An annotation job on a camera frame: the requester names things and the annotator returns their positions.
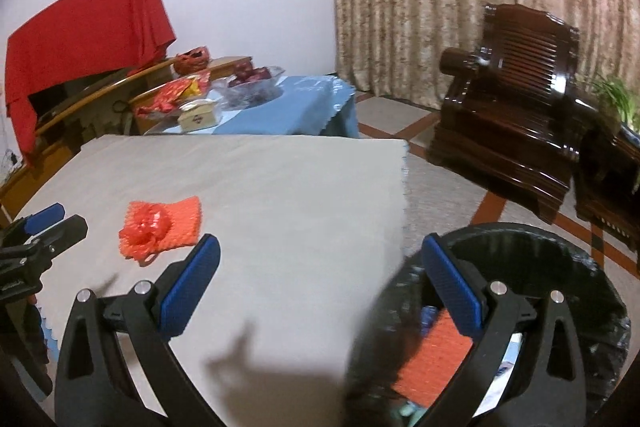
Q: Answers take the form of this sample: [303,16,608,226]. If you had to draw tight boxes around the red plastic bag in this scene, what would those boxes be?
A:
[118,202,172,263]

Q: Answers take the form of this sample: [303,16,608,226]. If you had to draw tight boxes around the orange foam fruit net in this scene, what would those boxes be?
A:
[393,309,473,409]

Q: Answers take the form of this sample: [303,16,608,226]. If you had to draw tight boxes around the white blue medicine box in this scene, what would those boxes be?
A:
[475,333,522,415]

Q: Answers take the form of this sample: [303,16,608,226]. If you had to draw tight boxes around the blue plastic bag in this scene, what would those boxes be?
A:
[420,306,439,337]

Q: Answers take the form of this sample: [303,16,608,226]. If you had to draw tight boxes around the black lined trash bin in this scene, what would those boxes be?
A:
[343,223,639,426]

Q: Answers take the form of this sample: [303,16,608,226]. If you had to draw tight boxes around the wooden tv cabinet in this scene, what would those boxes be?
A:
[0,55,254,223]

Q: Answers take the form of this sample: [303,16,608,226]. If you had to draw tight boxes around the red snack packets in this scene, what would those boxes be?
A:
[134,72,209,117]

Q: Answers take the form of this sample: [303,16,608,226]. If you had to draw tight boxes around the gold tissue box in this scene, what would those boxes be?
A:
[178,98,221,132]

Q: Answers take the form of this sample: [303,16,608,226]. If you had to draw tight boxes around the red cloth cover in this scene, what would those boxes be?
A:
[4,0,176,160]

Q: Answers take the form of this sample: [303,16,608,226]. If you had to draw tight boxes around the red bag on cabinet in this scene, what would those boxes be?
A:
[172,46,210,76]

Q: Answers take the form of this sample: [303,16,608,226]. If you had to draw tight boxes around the dark wooden side table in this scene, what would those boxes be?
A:
[574,124,639,253]

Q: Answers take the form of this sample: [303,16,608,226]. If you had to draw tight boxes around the glass fruit bowl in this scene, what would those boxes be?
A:
[212,66,284,109]

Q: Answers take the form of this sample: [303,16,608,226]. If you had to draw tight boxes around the red apples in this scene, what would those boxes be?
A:
[228,61,272,87]

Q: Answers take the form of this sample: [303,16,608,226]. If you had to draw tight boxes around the grey table cloth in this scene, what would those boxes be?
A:
[26,135,407,426]

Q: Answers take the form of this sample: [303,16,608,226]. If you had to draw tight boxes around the dark wooden armchair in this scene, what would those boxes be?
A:
[426,4,585,223]

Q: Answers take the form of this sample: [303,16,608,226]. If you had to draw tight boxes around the blue table cloth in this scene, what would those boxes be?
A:
[193,76,359,138]

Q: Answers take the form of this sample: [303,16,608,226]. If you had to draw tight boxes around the green potted plant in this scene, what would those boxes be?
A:
[592,74,639,133]

